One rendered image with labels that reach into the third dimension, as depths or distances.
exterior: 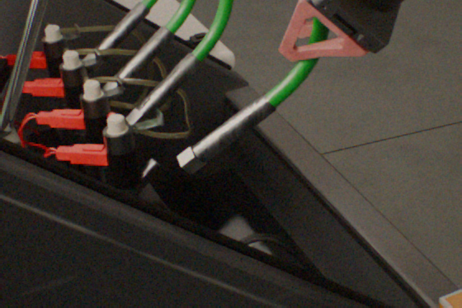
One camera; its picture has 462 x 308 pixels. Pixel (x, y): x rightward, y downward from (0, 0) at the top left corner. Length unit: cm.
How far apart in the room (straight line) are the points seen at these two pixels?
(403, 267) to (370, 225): 8
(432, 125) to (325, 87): 42
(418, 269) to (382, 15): 33
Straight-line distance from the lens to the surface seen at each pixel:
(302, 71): 81
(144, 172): 96
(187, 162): 85
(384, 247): 103
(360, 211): 108
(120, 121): 92
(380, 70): 341
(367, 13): 74
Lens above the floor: 158
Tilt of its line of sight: 30 degrees down
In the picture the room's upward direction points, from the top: 7 degrees counter-clockwise
